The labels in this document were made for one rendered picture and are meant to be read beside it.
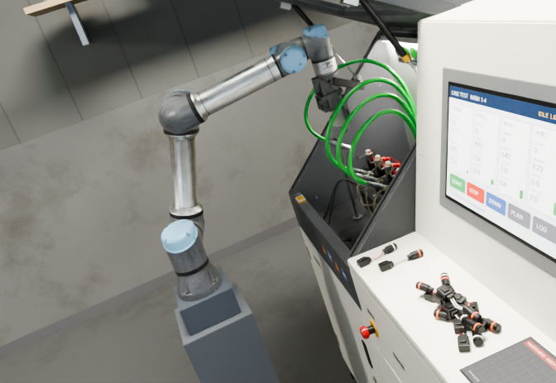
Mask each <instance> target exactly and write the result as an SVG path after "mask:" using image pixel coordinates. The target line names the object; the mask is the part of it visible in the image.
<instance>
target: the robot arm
mask: <svg viewBox="0 0 556 383"><path fill-rule="evenodd" d="M269 51H270V56H268V57H266V58H265V59H263V60H260V61H258V62H256V63H255V64H253V65H250V66H248V67H247V68H245V69H243V70H241V71H239V72H237V73H235V74H233V75H231V76H229V77H227V78H226V79H223V80H221V81H220V82H218V83H216V84H214V85H212V86H210V87H208V88H206V89H204V90H202V91H200V92H198V93H193V92H189V91H187V90H183V89H177V90H175V91H172V92H170V93H168V94H167V95H166V96H165V98H164V101H163V103H162V104H161V105H160V108H159V111H158V118H159V121H160V123H161V125H162V126H163V131H164V134H165V135H166V136H167V137H168V138H169V146H170V169H171V182H172V194H173V205H172V206H171V207H170V209H169V211H170V225H168V226H167V227H166V228H165V229H164V231H163V232H162V234H161V240H162V245H163V247H164V248H165V250H166V253H167V255H168V257H169V259H170V262H171V264H172V266H173V268H174V270H175V273H176V275H177V286H178V293H179V295H180V298H181V299H182V300H184V301H195V300H199V299H203V298H205V297H207V296H209V295H211V294H212V293H213V292H215V291H216V290H217V289H218V288H219V287H220V285H221V284H222V282H223V278H222V276H221V275H220V273H219V271H218V270H217V269H216V268H215V267H214V265H213V264H212V263H211V262H210V261H209V259H208V256H207V254H206V251H205V250H204V246H203V236H204V228H205V220H204V210H203V206H202V205H201V204H200V203H199V199H198V183H197V167H196V151H195V136H196V135H197V134H198V133H199V124H201V123H203V122H206V121H207V119H208V116H209V115H211V114H213V113H215V112H217V111H219V110H221V109H223V108H225V107H227V106H229V105H231V104H233V103H235V102H237V101H239V100H241V99H243V98H245V97H246V96H248V95H250V94H252V93H255V92H256V91H258V90H260V89H263V88H265V87H266V86H268V85H270V84H273V83H274V82H276V81H277V80H279V79H282V78H284V77H285V76H287V75H289V74H296V73H299V72H300V71H302V70H303V69H304V67H305V66H306V62H307V60H309V59H311V63H312V66H313V69H314V73H315V75H316V77H314V78H312V79H311V80H312V83H313V86H314V91H315V99H316V102H317V105H318V108H319V109H320V110H322V111H324V112H325V113H327V112H334V110H335V109H336V107H337V106H338V104H339V103H340V102H341V100H342V99H343V98H344V96H345V93H344V92H343V88H342V87H347V88H351V89H353V88H354V87H355V86H357V85H358V84H360V83H361V81H360V80H359V79H355V80H354V81H353V80H349V79H340V78H336V77H334V76H336V75H338V70H337V68H338V67H337V64H336V60H335V58H334V54H333V49H332V46H331V42H330V39H329V35H328V31H327V28H326V26H325V25H324V24H323V23H319V24H316V25H312V26H309V27H306V28H305V29H304V30H303V35H302V36H301V37H298V38H295V39H293V40H290V41H286V42H283V43H280V44H276V45H274V46H272V47H271V48H270V49H269ZM327 80H328V81H327ZM340 86H342V87H340ZM349 115H350V113H349V108H348V103H347V101H346V102H345V104H344V105H343V106H342V107H341V109H340V111H339V112H338V115H337V116H336V118H335V120H334V122H333V126H334V127H342V126H343V124H344V123H345V121H346V120H347V118H348V116H349Z"/></svg>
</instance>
